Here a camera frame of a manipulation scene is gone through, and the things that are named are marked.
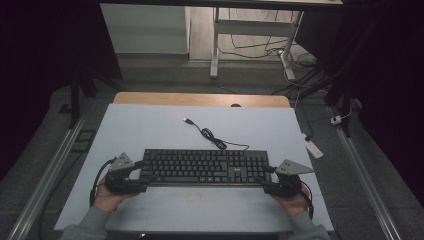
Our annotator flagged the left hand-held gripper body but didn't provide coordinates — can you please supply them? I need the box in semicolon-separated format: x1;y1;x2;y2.
104;152;149;195

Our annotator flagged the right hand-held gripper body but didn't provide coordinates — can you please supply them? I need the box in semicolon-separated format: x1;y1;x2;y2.
262;159;315;198

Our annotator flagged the black computer keyboard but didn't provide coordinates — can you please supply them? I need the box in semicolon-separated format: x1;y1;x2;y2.
139;148;272;187

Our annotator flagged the person's right hand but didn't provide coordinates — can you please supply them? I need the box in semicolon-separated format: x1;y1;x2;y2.
271;185;311;218

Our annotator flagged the person's left hand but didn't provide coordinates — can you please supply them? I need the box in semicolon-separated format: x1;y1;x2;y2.
93;181;138;214

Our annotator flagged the white board table cover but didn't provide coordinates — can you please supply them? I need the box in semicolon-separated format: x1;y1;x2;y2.
54;103;334;233

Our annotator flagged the white power strip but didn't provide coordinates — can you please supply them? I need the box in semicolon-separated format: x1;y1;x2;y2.
301;133;324;160

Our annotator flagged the wooden table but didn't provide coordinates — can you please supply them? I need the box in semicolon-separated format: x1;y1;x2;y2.
113;92;291;109

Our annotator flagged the black stand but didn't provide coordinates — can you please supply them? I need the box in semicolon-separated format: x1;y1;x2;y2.
68;64;98;130
324;63;356;138

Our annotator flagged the white metal stand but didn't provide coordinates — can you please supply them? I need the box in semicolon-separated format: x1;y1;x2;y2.
218;8;334;98

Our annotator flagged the white cabinet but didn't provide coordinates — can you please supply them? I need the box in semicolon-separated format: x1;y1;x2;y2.
99;3;191;56

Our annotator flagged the dark curtain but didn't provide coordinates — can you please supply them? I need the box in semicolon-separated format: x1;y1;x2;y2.
294;0;424;208
0;0;123;183

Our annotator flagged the desk with white legs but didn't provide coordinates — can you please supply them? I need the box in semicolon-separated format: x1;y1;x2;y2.
99;0;344;81

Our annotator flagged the left hand-held gripper black cable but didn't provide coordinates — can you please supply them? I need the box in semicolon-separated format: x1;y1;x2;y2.
89;157;118;208

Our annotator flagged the hand-held gripper black cable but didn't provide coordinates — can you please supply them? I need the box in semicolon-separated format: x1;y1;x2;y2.
89;157;118;208
299;181;315;221

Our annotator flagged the right hand-held gripper black cable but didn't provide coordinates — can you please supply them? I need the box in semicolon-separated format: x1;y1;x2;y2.
299;181;315;221

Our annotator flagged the black keyboard cable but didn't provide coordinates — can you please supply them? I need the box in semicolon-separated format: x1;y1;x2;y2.
182;117;250;152

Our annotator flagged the aluminium floor rail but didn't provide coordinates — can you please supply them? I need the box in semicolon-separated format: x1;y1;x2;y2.
328;106;403;240
6;99;94;240

